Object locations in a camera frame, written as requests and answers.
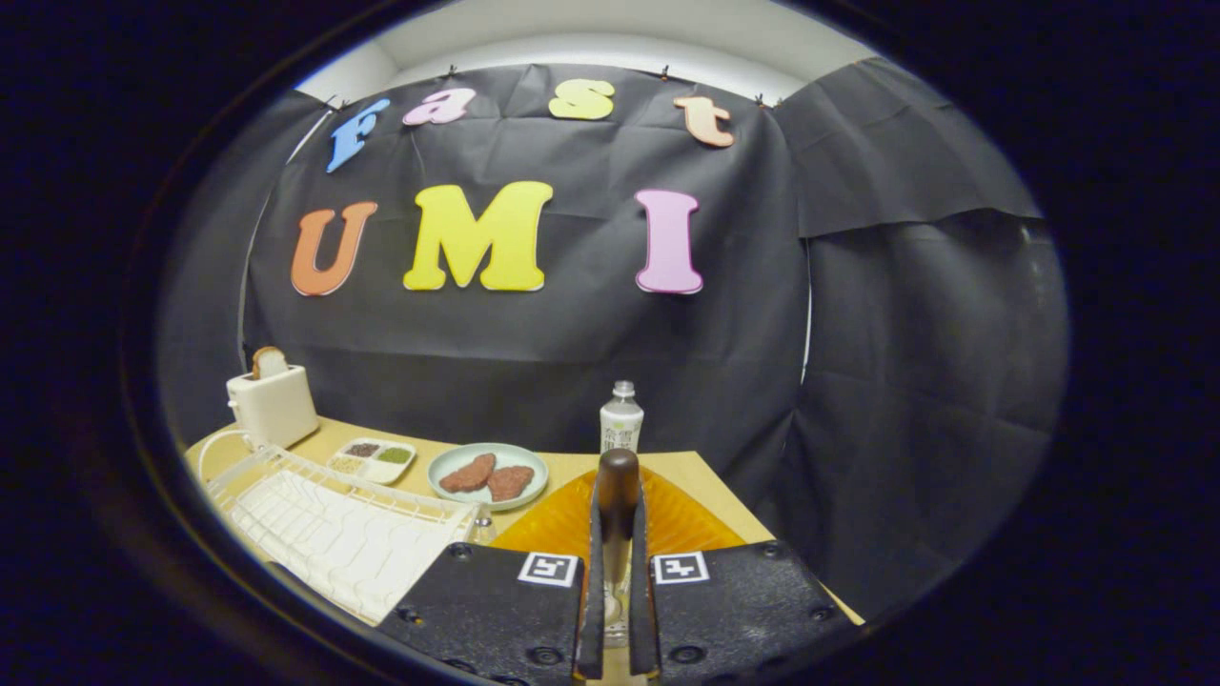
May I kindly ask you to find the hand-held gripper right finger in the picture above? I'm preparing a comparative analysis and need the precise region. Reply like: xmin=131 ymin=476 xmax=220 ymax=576
xmin=629 ymin=467 xmax=864 ymax=683

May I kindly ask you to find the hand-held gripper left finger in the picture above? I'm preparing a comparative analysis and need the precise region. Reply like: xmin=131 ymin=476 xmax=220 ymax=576
xmin=376 ymin=467 xmax=608 ymax=683

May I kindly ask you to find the wooden handle spoon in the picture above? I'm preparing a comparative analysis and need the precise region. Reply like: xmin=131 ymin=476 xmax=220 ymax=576
xmin=596 ymin=448 xmax=641 ymax=649

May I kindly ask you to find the white wire dish rack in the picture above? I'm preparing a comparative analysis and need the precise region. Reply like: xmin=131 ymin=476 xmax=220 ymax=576
xmin=205 ymin=445 xmax=482 ymax=627

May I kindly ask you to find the small plate with meat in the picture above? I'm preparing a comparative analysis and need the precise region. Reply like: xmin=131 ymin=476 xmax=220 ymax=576
xmin=427 ymin=442 xmax=550 ymax=513

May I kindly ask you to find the brown meat patty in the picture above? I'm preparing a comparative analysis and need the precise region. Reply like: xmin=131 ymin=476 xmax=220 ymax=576
xmin=438 ymin=453 xmax=498 ymax=494
xmin=487 ymin=465 xmax=536 ymax=503

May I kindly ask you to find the green label bottle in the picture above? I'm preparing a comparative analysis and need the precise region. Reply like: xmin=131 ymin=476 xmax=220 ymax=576
xmin=600 ymin=380 xmax=645 ymax=454

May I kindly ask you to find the black backdrop cloth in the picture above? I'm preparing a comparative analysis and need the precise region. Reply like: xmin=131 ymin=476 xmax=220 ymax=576
xmin=157 ymin=57 xmax=1070 ymax=620

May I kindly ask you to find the white seasoning tray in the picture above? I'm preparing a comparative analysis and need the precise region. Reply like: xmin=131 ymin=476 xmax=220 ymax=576
xmin=327 ymin=437 xmax=417 ymax=486

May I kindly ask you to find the white toaster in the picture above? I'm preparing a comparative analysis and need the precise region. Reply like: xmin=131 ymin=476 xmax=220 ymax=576
xmin=226 ymin=364 xmax=320 ymax=452

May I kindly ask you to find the white toaster cable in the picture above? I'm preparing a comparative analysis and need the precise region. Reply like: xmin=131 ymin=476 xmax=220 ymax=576
xmin=195 ymin=429 xmax=254 ymax=482

